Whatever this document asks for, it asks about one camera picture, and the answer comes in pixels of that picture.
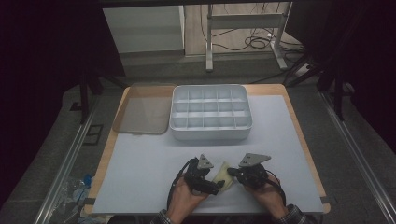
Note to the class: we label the white cabinet panel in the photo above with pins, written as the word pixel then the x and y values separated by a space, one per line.
pixel 143 29

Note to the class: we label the white divided storage box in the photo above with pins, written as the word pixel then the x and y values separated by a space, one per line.
pixel 211 133

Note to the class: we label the person's right hand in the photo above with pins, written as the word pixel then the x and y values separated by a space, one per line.
pixel 269 196

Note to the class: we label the clear plastic bag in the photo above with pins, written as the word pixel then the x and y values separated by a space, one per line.
pixel 76 196

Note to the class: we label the aluminium rail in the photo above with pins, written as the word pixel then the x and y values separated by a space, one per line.
pixel 358 155
pixel 67 168

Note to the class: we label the white metal desk frame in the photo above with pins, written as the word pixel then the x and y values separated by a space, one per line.
pixel 246 21

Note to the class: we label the person's left hand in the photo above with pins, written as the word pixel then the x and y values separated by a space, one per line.
pixel 185 200

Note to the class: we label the pale yellow cloth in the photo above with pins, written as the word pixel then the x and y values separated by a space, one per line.
pixel 223 175

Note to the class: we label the white table mat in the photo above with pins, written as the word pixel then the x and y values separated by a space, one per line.
pixel 149 174

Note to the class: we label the translucent box lid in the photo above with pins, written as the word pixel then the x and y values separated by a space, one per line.
pixel 143 112

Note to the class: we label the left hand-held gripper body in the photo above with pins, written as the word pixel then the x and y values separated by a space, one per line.
pixel 195 175

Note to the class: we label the white power strip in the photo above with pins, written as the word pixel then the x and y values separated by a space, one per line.
pixel 302 70

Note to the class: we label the black metal stand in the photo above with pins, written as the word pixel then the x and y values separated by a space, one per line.
pixel 84 96
pixel 337 93

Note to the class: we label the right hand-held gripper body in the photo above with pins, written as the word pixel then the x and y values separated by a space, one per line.
pixel 252 174

